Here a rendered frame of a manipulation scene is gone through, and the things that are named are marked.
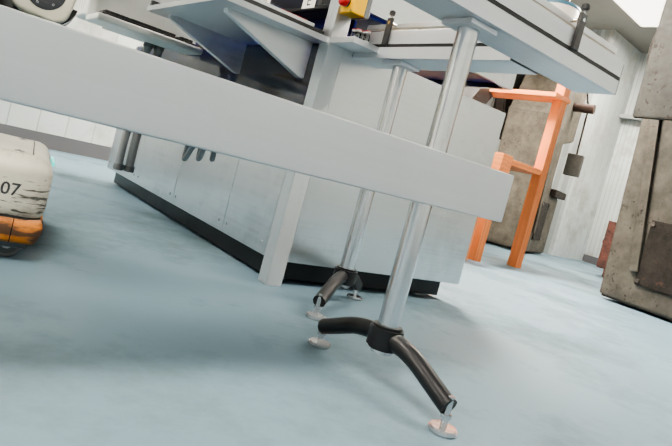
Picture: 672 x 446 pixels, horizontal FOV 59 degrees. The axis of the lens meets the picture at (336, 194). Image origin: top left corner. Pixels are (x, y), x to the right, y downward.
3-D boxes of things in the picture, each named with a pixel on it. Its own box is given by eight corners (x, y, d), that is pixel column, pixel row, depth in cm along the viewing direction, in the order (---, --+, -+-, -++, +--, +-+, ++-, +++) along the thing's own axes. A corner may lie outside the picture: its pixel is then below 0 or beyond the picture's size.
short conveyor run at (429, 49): (348, 56, 207) (359, 12, 207) (380, 69, 217) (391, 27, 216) (507, 58, 153) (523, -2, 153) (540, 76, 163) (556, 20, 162)
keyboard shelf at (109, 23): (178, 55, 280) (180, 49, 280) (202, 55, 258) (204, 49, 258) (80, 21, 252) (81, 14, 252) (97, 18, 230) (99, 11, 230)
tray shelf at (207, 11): (250, 50, 263) (251, 45, 263) (344, 50, 208) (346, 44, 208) (146, 10, 234) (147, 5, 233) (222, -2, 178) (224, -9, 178)
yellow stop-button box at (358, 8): (354, 20, 204) (360, 0, 203) (367, 19, 198) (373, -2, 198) (337, 12, 199) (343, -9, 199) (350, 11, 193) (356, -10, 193)
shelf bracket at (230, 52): (236, 74, 252) (243, 44, 251) (239, 74, 250) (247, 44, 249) (160, 47, 231) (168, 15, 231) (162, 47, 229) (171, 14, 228)
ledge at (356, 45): (360, 55, 210) (362, 50, 210) (384, 56, 199) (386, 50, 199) (330, 42, 201) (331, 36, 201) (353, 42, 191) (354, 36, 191)
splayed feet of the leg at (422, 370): (324, 341, 158) (337, 291, 158) (465, 438, 119) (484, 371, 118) (300, 340, 154) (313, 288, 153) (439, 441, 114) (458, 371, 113)
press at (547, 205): (524, 255, 725) (587, 32, 713) (441, 229, 818) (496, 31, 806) (574, 264, 825) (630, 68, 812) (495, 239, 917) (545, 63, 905)
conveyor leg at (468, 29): (382, 344, 142) (467, 32, 139) (407, 360, 135) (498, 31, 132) (354, 343, 137) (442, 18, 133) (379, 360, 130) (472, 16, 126)
